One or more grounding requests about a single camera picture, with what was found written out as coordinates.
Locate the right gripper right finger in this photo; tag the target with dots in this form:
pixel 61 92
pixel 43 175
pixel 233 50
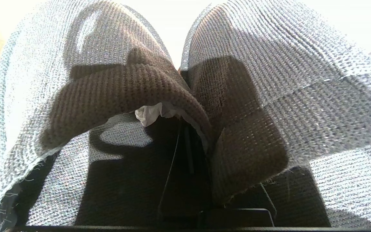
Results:
pixel 237 218

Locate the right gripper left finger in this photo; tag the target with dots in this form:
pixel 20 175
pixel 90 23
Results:
pixel 185 193

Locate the white crumpled paper tag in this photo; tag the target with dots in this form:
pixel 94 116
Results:
pixel 148 114

